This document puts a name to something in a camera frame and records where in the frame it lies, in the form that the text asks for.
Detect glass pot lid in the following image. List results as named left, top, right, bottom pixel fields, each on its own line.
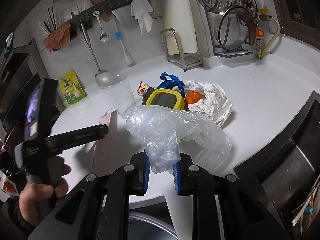
left=214, top=5, right=257, bottom=51

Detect blue lanyard strap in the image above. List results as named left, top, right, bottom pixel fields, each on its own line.
left=157, top=71, right=186, bottom=98

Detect yellow green seasoning pouch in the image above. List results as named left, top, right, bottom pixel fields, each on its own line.
left=60, top=70, right=86, bottom=106

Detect white cutting board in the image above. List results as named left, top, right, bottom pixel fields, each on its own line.
left=162, top=0, right=198, bottom=54

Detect blue white bottle brush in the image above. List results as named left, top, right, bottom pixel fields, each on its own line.
left=115, top=23, right=133, bottom=66

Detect black range hood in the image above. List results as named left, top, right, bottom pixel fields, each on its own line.
left=1, top=38, right=49, bottom=133

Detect yellow gas hose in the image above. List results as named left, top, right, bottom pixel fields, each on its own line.
left=254, top=8, right=282, bottom=60

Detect orange patterned dishcloth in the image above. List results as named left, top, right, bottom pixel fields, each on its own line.
left=43, top=22, right=71, bottom=53

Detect pink printed receipt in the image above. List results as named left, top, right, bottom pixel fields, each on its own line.
left=88, top=108, right=113, bottom=170

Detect white checked paper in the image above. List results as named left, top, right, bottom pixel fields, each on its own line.
left=184, top=80, right=233, bottom=127

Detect white hanging rag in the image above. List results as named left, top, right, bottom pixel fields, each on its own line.
left=131, top=0, right=153, bottom=34

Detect steel lid rack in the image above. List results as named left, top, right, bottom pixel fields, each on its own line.
left=198, top=0, right=258, bottom=57

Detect dark grey cloth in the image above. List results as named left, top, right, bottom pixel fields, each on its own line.
left=142, top=87, right=156, bottom=105

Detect small steel spoon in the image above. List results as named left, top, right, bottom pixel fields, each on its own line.
left=93, top=10, right=109, bottom=42

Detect black kitchen sink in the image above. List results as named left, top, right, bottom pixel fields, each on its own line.
left=234, top=92, right=319, bottom=239

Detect clear plastic cup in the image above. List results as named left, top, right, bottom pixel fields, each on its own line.
left=100, top=73, right=136, bottom=119

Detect clear plastic bag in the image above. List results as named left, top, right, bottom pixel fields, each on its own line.
left=125, top=106, right=232, bottom=174

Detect person's left hand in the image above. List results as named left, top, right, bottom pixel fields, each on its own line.
left=18, top=178, right=69, bottom=226

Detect yellow-rimmed container lid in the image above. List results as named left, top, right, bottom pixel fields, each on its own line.
left=145, top=88, right=184, bottom=110

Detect red white snack wrapper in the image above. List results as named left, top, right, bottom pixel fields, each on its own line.
left=137, top=81, right=150, bottom=96

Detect steel cutting board stand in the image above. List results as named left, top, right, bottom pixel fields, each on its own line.
left=160, top=28, right=203, bottom=72

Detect orange peel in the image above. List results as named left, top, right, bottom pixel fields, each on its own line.
left=184, top=91, right=202, bottom=105

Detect black wall utensil rail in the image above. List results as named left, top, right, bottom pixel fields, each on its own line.
left=68, top=0, right=133, bottom=41

